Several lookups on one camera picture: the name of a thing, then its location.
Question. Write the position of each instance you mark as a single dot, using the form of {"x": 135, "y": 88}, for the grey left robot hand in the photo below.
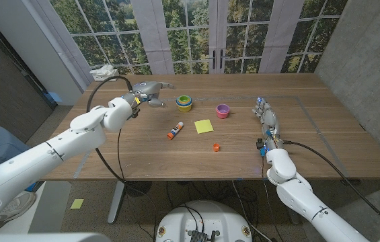
{"x": 149, "y": 89}

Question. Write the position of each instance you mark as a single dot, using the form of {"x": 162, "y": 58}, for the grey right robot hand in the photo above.
{"x": 269, "y": 119}

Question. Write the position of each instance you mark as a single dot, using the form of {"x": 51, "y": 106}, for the white orange glue stick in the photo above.
{"x": 175, "y": 130}

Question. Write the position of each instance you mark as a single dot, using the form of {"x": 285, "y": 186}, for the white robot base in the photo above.
{"x": 203, "y": 218}

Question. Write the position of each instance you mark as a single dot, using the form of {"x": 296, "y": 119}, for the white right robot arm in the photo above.
{"x": 294, "y": 195}

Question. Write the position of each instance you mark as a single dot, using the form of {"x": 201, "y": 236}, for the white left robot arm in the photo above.
{"x": 58, "y": 144}

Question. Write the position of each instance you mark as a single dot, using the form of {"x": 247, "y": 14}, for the pink cup purple inside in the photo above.
{"x": 222, "y": 112}

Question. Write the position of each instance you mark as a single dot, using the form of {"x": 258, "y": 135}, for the orange glue stick cap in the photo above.
{"x": 216, "y": 147}

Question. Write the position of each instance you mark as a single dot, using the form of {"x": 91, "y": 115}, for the yellow floor sticky note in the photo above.
{"x": 77, "y": 203}

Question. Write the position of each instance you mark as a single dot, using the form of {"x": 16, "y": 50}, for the stacked yellow blue green cups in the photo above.
{"x": 184, "y": 104}

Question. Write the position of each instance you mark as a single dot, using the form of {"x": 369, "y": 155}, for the white tissue box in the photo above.
{"x": 104, "y": 72}

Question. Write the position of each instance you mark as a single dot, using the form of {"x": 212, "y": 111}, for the printed window garden backdrop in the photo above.
{"x": 189, "y": 33}

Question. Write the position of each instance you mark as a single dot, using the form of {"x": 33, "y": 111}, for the black round floor fan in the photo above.
{"x": 138, "y": 189}

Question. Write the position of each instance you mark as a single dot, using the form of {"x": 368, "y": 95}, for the white table leg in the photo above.
{"x": 117, "y": 198}

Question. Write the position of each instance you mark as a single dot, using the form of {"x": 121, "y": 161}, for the blue black foot pedal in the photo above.
{"x": 32, "y": 187}

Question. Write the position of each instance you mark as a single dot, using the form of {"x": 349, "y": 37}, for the grey white sneaker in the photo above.
{"x": 14, "y": 208}

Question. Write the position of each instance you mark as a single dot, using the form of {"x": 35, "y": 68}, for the white robot torso edge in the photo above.
{"x": 41, "y": 238}

